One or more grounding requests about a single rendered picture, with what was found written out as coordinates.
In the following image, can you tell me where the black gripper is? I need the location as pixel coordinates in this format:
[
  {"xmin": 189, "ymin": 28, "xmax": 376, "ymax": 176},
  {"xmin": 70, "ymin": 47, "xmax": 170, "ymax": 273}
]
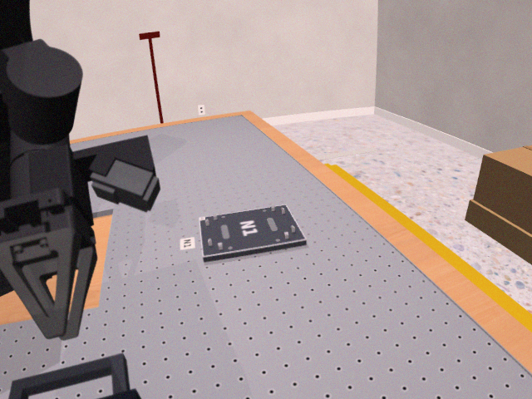
[{"xmin": 0, "ymin": 150, "xmax": 97, "ymax": 341}]

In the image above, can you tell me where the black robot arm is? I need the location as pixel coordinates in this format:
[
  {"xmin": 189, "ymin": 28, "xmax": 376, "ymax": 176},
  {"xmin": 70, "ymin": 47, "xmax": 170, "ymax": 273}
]
[{"xmin": 0, "ymin": 0, "xmax": 160, "ymax": 226}]

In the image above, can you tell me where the white label with black text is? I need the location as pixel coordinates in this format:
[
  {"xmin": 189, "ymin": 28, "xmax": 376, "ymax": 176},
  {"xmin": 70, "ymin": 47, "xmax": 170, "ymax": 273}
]
[{"xmin": 180, "ymin": 237, "xmax": 195, "ymax": 249}]

